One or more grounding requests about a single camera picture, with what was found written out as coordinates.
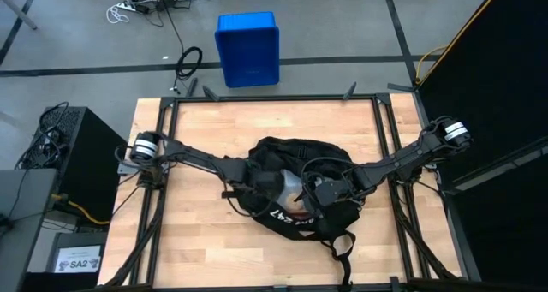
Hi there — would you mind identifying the yellow floor cable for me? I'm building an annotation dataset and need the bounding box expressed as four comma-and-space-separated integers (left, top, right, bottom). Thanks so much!
414, 45, 449, 86

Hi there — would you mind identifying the black metal table frame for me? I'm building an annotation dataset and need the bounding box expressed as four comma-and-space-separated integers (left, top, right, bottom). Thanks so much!
98, 92, 483, 292

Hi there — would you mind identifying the black backpack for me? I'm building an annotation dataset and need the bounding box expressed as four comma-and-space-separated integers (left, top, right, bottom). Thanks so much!
221, 135, 366, 287

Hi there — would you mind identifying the blue plastic bin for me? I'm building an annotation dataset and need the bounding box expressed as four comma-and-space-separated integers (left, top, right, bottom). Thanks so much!
214, 11, 281, 89

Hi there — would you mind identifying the mesh pouch with orange zipper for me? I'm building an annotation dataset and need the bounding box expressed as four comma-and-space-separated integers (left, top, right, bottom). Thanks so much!
278, 169, 310, 212

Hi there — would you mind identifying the black partition with yellow edge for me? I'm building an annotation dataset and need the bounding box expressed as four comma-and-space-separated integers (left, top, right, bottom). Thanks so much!
417, 0, 548, 292

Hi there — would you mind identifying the grey table leg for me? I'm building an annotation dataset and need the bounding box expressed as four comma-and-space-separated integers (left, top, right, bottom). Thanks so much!
0, 0, 39, 31

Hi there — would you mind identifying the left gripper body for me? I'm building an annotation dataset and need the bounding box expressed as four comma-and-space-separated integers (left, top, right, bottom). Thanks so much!
246, 168, 284, 199

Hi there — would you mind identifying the yellow cable at tower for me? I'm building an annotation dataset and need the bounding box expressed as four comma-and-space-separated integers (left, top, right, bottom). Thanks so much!
51, 192, 111, 227

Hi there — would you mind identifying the black storage box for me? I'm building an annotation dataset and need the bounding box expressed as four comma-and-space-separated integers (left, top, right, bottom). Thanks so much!
23, 230, 109, 292

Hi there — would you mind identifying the white cable with power strip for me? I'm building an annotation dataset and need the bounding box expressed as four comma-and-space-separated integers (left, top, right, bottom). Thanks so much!
105, 0, 143, 25

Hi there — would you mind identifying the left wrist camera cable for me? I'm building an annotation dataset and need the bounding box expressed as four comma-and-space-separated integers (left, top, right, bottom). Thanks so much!
221, 184, 259, 218

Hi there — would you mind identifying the grey desk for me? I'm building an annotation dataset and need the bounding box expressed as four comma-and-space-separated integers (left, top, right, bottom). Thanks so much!
0, 168, 59, 292

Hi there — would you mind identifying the black coiled cable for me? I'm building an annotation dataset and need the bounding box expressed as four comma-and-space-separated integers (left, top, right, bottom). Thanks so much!
172, 45, 205, 92

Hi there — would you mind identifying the white SA2 label sign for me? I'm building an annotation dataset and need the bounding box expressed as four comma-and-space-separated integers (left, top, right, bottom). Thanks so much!
54, 244, 103, 274

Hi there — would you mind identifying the black computer tower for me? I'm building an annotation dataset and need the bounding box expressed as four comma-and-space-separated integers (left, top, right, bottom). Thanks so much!
32, 106, 128, 224

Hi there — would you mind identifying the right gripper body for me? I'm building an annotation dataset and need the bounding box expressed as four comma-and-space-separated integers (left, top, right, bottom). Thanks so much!
301, 178, 356, 210

